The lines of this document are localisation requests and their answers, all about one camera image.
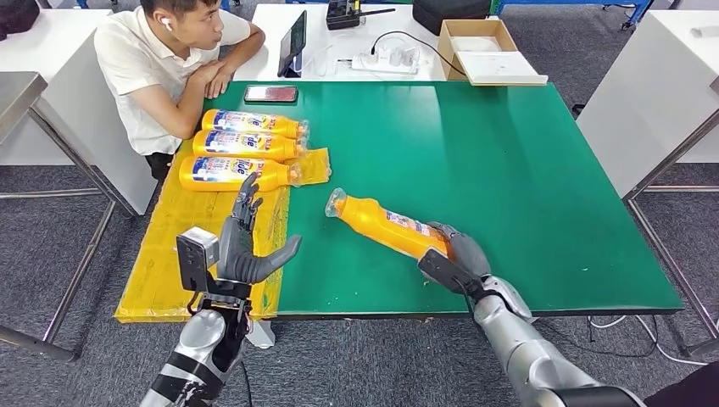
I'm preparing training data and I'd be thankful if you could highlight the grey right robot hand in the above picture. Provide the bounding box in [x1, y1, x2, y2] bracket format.
[426, 220, 493, 285]

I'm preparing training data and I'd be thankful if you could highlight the person's left hand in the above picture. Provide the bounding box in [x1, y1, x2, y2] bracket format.
[203, 63, 236, 101]

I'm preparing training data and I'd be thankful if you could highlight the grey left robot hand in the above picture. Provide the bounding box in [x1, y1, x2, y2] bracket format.
[215, 171, 303, 286]

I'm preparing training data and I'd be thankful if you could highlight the person's right hand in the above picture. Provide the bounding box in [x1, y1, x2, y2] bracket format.
[189, 60, 226, 86]

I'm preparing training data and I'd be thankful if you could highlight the orange detergent bottle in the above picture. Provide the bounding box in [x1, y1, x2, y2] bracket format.
[324, 187, 454, 261]
[192, 129, 309, 163]
[178, 155, 304, 193]
[201, 109, 311, 140]

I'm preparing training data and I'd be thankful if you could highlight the smartphone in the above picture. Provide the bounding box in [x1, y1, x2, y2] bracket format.
[243, 85, 299, 104]

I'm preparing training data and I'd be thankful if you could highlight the person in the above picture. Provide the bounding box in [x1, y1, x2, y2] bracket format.
[643, 360, 719, 407]
[92, 0, 267, 184]

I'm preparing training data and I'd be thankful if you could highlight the green table mat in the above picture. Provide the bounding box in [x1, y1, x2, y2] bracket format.
[185, 80, 685, 321]

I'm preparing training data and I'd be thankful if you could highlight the yellow plastic sheet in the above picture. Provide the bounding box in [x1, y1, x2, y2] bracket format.
[114, 140, 332, 325]

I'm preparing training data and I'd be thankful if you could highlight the black tablet on stand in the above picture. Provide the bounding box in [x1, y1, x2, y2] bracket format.
[276, 9, 309, 79]

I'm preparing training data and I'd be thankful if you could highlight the white table foot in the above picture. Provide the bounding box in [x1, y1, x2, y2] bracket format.
[246, 320, 277, 350]

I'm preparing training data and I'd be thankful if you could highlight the white table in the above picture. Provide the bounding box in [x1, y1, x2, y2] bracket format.
[232, 3, 501, 83]

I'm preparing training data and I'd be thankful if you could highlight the black radio with antenna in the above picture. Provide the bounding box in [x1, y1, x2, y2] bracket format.
[326, 0, 397, 31]

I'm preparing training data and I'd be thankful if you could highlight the white cabinet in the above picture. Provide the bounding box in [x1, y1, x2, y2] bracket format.
[0, 8, 159, 216]
[576, 9, 719, 199]

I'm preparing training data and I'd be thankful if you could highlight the white power strip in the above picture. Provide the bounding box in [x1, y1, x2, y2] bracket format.
[350, 46, 421, 75]

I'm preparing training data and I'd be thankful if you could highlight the white flat box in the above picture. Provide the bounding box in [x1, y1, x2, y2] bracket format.
[455, 50, 549, 87]

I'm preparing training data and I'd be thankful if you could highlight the steel table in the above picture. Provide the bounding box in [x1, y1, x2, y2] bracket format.
[0, 71, 139, 362]

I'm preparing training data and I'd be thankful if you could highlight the black bag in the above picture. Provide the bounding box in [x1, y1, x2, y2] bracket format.
[411, 0, 493, 36]
[0, 0, 42, 42]

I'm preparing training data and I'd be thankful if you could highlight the open cardboard box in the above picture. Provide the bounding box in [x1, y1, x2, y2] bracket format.
[437, 19, 521, 83]

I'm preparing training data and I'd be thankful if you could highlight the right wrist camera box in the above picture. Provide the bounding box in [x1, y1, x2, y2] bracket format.
[417, 248, 485, 300]

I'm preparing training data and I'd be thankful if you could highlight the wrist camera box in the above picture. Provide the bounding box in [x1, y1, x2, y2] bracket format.
[417, 248, 485, 300]
[176, 226, 220, 293]

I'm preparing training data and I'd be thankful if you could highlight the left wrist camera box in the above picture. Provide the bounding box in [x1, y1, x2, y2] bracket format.
[176, 226, 220, 293]

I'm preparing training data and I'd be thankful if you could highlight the black power cable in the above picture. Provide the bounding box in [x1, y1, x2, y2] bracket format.
[371, 30, 470, 79]

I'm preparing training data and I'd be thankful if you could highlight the white floor cable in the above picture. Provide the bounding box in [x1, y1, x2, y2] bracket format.
[588, 315, 710, 367]

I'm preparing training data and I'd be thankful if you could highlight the steel table frame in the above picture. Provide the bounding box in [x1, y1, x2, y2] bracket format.
[621, 109, 719, 360]

